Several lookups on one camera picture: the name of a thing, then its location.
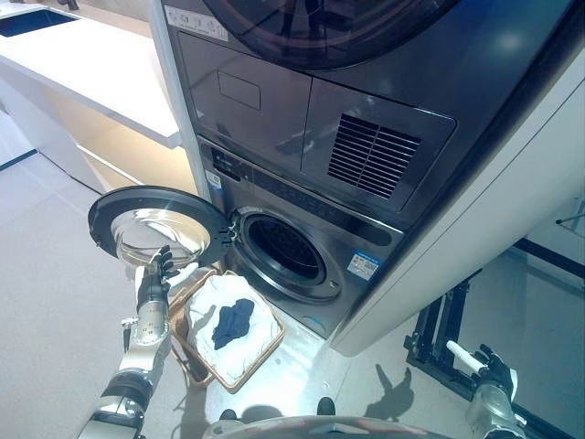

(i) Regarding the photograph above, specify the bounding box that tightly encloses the grey front-load washing machine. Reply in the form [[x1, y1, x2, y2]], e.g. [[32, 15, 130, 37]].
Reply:
[[197, 134, 406, 340]]

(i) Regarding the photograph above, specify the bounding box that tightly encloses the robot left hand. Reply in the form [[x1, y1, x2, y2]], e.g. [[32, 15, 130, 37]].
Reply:
[[134, 244, 181, 306]]

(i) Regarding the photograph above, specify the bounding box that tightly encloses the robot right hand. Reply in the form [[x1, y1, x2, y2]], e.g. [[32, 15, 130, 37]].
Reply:
[[445, 339, 520, 391]]

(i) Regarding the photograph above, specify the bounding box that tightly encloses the dark blue garment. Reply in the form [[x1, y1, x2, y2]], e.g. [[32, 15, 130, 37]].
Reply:
[[211, 297, 256, 353]]

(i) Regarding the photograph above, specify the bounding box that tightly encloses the grey stacked dryer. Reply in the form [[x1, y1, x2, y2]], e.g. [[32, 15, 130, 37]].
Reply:
[[162, 0, 585, 226]]

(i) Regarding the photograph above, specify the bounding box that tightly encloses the round glass washer door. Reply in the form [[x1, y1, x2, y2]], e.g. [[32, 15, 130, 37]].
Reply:
[[87, 184, 229, 270]]

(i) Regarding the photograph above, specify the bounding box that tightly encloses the white counter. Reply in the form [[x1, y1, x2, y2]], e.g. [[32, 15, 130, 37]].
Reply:
[[0, 0, 185, 196]]

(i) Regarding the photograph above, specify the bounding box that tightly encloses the blue sink basin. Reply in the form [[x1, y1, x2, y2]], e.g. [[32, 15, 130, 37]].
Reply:
[[0, 8, 84, 39]]

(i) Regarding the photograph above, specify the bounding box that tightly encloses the thin black rod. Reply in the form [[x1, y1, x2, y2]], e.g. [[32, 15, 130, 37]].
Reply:
[[554, 195, 585, 226]]

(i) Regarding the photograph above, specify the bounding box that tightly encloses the wicker laundry basket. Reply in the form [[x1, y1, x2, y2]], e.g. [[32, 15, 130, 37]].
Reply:
[[167, 268, 287, 395]]

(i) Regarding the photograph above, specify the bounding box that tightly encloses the small blue white sticker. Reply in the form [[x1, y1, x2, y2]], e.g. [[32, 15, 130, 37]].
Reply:
[[205, 169, 224, 203]]

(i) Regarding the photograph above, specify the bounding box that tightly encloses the white basket liner cloth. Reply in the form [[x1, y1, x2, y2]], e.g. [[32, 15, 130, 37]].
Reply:
[[184, 273, 282, 383]]

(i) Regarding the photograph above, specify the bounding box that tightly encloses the black metal floor frame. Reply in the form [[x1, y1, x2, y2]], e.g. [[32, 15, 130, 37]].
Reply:
[[403, 268, 527, 427]]

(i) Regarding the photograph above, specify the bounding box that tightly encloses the blue energy label sticker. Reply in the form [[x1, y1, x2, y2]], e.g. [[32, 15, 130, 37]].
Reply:
[[348, 249, 382, 279]]

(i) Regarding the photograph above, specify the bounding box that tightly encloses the grey stacked washing machine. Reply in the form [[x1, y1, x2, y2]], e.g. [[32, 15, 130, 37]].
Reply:
[[148, 0, 585, 359]]

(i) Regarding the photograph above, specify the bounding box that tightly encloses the white dryer label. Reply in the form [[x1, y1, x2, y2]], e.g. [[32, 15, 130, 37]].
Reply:
[[164, 5, 229, 40]]

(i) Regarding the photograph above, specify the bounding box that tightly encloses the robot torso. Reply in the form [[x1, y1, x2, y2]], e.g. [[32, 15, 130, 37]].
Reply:
[[199, 412, 463, 439]]

